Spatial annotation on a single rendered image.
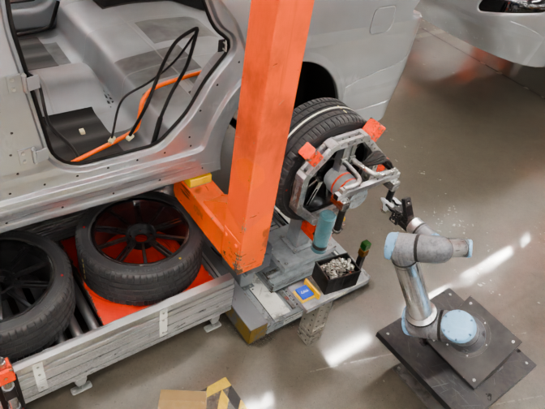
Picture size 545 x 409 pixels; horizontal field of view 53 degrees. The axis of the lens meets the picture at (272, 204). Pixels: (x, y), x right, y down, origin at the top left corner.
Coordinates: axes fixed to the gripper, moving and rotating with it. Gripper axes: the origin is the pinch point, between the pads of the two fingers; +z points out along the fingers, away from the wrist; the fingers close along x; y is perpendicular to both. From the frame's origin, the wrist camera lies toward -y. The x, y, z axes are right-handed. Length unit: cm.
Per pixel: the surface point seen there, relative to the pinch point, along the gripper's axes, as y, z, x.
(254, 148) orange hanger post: -46, 13, -81
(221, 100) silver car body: -35, 67, -64
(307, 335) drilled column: 75, -13, -45
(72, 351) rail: 48, 20, -161
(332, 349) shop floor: 83, -24, -33
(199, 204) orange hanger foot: 15, 52, -81
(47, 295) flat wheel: 33, 44, -163
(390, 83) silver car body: -20, 64, 58
